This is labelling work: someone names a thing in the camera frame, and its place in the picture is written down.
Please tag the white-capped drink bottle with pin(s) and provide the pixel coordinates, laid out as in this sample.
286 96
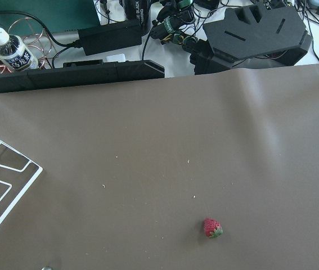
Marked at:
15 54

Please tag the black plastic fixture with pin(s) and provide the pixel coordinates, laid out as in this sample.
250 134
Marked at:
249 32

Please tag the black power adapter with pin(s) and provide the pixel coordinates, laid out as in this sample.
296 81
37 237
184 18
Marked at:
110 37

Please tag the white wire cup rack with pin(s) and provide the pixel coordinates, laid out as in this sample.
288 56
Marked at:
17 173

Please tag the red strawberry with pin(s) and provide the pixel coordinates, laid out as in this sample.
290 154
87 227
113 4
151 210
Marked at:
212 228

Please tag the long black bar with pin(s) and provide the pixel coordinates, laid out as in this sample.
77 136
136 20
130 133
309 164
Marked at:
80 74

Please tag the black shaker bottle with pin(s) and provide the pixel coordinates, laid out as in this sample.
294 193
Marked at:
139 10

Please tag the green box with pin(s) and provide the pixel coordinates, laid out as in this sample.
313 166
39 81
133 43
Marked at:
58 16

